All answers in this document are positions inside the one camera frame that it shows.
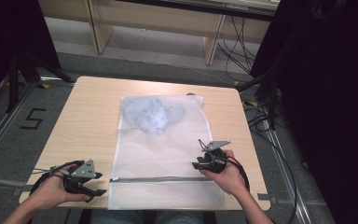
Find metal floor rail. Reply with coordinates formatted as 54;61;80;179
0;81;36;169
259;102;313;224

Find black floor cables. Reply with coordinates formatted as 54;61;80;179
242;98;300;224

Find light blue garment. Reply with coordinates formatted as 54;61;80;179
121;96;187;135

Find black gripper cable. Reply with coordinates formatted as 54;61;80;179
29;160;86;196
226;155;252;192

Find black tripod stand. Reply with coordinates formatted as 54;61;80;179
236;66;282;131
5;50;76;114

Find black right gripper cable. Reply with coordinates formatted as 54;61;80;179
226;155;252;192

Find white mesh laundry bag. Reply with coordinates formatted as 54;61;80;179
107;94;226;211

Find person's right hand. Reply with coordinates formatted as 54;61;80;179
200;149;250;198

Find person's legs in jeans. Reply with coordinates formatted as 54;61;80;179
89;209;207;224

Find white floor cable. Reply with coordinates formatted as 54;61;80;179
108;28;232;87

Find beige wooden desk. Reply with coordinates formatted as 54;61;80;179
37;0;282;66

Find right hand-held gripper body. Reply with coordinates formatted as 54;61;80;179
198;138;232;175

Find person's left hand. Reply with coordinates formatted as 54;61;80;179
27;163;91;213

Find black hanging cables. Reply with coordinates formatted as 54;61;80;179
216;14;263;76

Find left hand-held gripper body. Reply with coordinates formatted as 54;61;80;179
62;159;97;196

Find black curtain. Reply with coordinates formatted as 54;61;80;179
249;0;358;224
0;0;62;110

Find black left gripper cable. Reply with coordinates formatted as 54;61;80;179
29;160;86;196

